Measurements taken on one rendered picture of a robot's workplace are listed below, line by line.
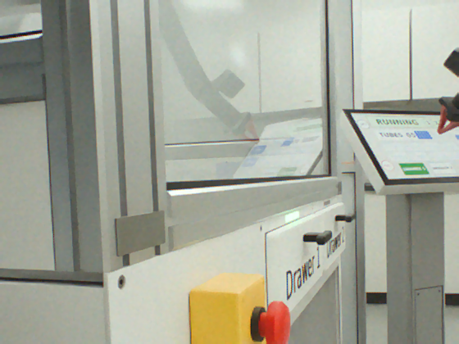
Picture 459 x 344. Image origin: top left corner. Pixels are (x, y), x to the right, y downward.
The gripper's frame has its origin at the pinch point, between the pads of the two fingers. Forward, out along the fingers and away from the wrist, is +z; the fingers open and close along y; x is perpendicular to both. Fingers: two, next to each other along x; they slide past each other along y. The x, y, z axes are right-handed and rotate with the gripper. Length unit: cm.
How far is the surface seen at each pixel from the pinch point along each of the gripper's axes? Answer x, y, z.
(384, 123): -18.3, -0.4, 15.1
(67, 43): 44, 101, -52
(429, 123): -18.4, -19.1, 15.0
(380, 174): 2.2, 12.2, 15.0
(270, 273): 47, 77, -22
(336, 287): 29, 34, 27
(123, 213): 52, 98, -45
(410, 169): 0.9, 0.7, 14.9
